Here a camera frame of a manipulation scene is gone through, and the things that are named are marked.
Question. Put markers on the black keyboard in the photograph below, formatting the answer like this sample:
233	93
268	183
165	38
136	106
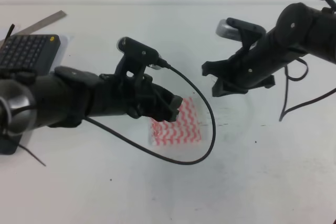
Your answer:
28	56

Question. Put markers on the pink white wavy towel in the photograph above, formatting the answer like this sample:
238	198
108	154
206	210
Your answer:
186	128

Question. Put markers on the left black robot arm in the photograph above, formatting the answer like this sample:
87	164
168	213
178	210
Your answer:
64	97

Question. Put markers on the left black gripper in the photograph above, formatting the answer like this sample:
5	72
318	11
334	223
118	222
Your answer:
119	96

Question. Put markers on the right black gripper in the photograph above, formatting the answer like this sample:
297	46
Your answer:
243	71

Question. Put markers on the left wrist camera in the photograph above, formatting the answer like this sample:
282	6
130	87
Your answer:
136	57

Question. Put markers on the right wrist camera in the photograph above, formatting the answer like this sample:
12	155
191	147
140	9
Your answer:
238	30

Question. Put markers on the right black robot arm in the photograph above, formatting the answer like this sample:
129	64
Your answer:
300	30

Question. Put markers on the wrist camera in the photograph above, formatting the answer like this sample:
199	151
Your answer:
238	30
136	57

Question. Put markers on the metal ruler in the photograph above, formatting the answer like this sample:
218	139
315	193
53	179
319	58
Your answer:
15	29

